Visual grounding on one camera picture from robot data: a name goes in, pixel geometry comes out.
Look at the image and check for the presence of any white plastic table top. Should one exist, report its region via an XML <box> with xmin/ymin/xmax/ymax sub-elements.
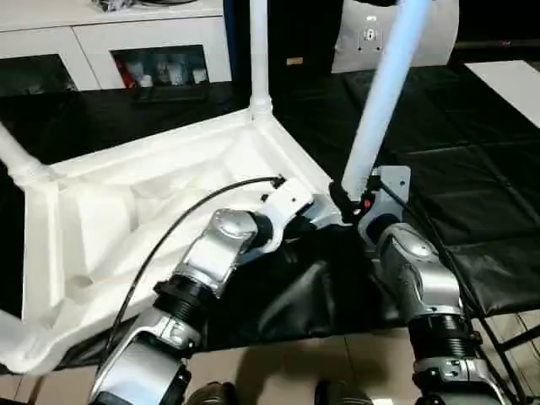
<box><xmin>0</xmin><ymin>108</ymin><xmax>348</xmax><ymax>377</ymax></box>

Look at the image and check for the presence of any white plastic bag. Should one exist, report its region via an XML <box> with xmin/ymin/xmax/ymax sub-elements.
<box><xmin>331</xmin><ymin>0</ymin><xmax>462</xmax><ymax>75</ymax></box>

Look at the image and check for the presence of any dark grey robot foot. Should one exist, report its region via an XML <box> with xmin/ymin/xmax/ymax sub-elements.
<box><xmin>185</xmin><ymin>381</ymin><xmax>240</xmax><ymax>405</ymax></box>
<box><xmin>313</xmin><ymin>380</ymin><xmax>373</xmax><ymax>405</ymax></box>

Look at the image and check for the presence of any black box with yellow label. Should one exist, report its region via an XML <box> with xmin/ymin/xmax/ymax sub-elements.
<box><xmin>268</xmin><ymin>0</ymin><xmax>348</xmax><ymax>78</ymax></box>

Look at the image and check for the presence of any white flat board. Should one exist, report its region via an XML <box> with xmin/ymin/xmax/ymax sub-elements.
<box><xmin>463</xmin><ymin>60</ymin><xmax>540</xmax><ymax>129</ymax></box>

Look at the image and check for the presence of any black stand leg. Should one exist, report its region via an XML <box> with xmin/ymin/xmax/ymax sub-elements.
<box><xmin>468</xmin><ymin>319</ymin><xmax>540</xmax><ymax>351</ymax></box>

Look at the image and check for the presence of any small red bottle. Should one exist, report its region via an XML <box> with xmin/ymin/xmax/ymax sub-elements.
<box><xmin>121</xmin><ymin>62</ymin><xmax>138</xmax><ymax>89</ymax></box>

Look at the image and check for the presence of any white cabinet with glass doors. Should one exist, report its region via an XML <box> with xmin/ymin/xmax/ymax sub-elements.
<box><xmin>0</xmin><ymin>0</ymin><xmax>234</xmax><ymax>94</ymax></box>

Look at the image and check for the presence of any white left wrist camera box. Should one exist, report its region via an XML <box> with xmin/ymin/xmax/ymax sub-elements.
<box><xmin>260</xmin><ymin>177</ymin><xmax>316</xmax><ymax>247</ymax></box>

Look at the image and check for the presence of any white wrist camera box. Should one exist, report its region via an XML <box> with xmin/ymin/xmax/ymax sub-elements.
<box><xmin>364</xmin><ymin>165</ymin><xmax>413</xmax><ymax>213</ymax></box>
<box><xmin>260</xmin><ymin>177</ymin><xmax>316</xmax><ymax>247</ymax></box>

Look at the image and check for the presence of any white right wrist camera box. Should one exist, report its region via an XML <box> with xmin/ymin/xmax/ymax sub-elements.
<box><xmin>364</xmin><ymin>165</ymin><xmax>413</xmax><ymax>213</ymax></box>

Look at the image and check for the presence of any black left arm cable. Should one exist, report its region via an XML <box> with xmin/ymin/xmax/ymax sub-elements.
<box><xmin>94</xmin><ymin>175</ymin><xmax>286</xmax><ymax>382</ymax></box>

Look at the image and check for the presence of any black bag with cables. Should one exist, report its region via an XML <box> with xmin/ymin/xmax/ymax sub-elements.
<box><xmin>93</xmin><ymin>0</ymin><xmax>205</xmax><ymax>12</ymax></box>

